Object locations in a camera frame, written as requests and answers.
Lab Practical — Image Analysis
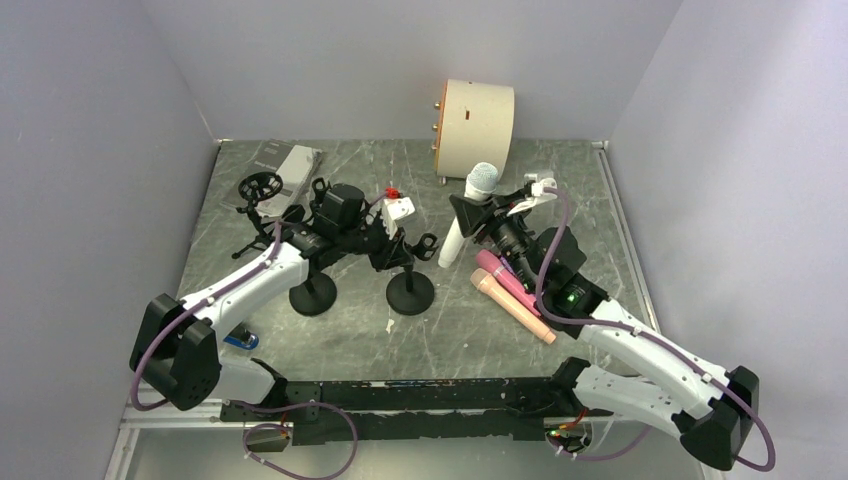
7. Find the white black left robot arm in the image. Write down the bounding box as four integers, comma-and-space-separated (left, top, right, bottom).
129, 178, 438, 411

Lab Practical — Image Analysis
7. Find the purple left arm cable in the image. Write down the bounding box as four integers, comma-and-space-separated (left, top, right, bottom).
129, 192, 392, 480

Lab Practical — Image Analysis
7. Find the grey white booklet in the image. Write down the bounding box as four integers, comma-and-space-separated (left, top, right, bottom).
221, 139, 324, 219

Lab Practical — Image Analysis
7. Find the pink microphone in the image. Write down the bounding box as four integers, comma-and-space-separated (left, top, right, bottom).
475, 250, 540, 317

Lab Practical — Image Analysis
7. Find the black round-base mic stand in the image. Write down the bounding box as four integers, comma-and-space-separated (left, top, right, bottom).
289, 269, 338, 317
386, 233, 438, 316

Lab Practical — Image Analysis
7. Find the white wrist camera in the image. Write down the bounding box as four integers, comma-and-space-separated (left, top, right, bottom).
378, 187, 416, 239
507, 170, 558, 216

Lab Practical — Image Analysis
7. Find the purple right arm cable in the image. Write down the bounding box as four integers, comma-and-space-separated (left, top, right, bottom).
533, 187, 776, 473

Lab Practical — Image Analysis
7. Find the cream cylindrical speaker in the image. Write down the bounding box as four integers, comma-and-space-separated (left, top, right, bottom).
432, 79, 515, 182

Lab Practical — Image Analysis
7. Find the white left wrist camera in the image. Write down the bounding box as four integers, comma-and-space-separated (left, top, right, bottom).
378, 187, 416, 239

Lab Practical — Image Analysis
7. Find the black tripod shock-mount stand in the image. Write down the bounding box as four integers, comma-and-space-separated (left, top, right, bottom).
231, 171, 283, 259

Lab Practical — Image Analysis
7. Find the peach microphone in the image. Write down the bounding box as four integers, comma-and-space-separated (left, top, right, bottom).
470, 268, 557, 345

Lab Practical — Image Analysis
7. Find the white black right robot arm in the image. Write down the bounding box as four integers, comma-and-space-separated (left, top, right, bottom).
449, 189, 776, 472

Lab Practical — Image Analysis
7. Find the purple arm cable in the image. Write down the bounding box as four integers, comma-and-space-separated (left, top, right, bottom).
129, 192, 392, 480
533, 187, 776, 473

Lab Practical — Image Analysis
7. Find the white microphone silver grille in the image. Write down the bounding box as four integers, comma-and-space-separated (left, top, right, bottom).
437, 162, 499, 268

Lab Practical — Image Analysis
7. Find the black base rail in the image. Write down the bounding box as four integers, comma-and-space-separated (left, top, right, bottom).
220, 377, 592, 446

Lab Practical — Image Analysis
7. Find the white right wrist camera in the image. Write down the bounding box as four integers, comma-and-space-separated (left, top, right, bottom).
507, 170, 558, 216

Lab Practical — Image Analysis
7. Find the blue box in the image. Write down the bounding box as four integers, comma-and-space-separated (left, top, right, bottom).
224, 326, 259, 350

